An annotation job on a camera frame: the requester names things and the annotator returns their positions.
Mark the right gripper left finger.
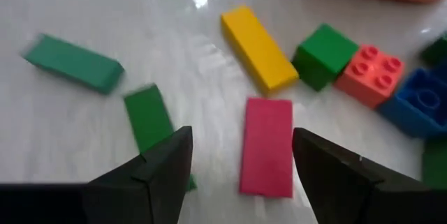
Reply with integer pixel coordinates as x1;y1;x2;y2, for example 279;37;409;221
0;126;195;224

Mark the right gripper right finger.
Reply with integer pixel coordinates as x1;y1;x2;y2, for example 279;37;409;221
292;127;447;224

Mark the long green block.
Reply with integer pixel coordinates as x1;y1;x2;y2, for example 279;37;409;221
123;83;197;193
22;33;126;96

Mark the blue studded brick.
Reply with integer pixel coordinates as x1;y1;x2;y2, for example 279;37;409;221
378;66;447;140

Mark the long pink block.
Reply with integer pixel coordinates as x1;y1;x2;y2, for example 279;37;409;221
238;97;295;199

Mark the green cube block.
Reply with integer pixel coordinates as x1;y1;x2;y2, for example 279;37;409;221
291;22;360;93

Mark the small green studded brick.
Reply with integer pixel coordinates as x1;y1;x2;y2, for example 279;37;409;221
420;32;447;67

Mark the long yellow block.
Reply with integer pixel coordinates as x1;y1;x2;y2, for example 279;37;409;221
219;4;300;96

